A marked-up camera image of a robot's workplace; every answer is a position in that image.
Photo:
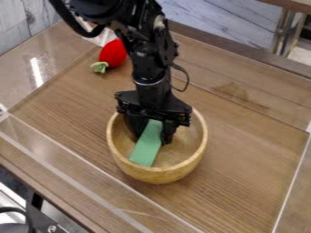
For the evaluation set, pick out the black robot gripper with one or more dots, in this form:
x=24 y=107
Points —
x=151 y=100

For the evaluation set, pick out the green rectangular stick block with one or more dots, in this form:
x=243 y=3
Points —
x=143 y=154

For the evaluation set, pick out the brown wooden bowl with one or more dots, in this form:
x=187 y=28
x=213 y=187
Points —
x=176 y=159

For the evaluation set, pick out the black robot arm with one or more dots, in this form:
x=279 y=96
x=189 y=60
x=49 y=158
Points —
x=141 y=27

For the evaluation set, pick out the red plush strawberry toy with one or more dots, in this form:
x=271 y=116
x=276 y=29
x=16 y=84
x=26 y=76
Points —
x=112 y=56

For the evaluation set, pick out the black stand under table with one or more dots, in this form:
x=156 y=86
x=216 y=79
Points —
x=29 y=219

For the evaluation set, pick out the metal table leg background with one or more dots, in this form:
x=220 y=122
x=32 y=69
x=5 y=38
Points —
x=289 y=27

